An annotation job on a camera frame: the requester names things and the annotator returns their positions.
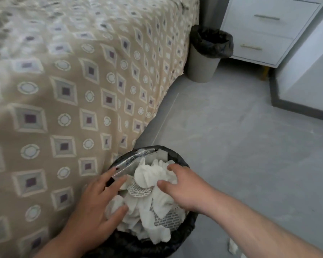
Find person's left hand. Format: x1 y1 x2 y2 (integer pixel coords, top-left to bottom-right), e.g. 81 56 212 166
58 167 130 249

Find person's right hand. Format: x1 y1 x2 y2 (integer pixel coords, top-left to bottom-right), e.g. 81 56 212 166
157 163 219 215

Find tissues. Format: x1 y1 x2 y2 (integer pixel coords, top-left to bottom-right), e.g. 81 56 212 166
105 157 188 245

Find pile of white tissue scraps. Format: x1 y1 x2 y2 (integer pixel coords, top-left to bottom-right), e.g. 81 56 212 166
227 238 247 258

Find silver foil bag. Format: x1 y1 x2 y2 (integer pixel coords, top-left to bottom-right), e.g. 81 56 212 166
109 148 156 180

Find white trash bin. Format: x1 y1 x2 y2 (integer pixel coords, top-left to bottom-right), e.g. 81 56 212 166
187 25 234 83

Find person's left forearm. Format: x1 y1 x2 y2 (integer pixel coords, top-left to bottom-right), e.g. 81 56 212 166
33 233 84 258

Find person's right forearm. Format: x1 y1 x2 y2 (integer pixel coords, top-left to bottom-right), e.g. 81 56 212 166
207 190 323 258

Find white nightstand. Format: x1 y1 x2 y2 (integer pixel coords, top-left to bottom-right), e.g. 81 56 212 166
220 0 323 80

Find grey bed base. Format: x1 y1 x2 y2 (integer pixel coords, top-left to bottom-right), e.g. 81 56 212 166
136 59 194 153

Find beige patterned bedspread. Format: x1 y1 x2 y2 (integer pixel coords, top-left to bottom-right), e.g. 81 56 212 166
0 0 200 258

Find dark grey skirting board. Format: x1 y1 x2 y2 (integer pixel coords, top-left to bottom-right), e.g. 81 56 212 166
269 70 323 123

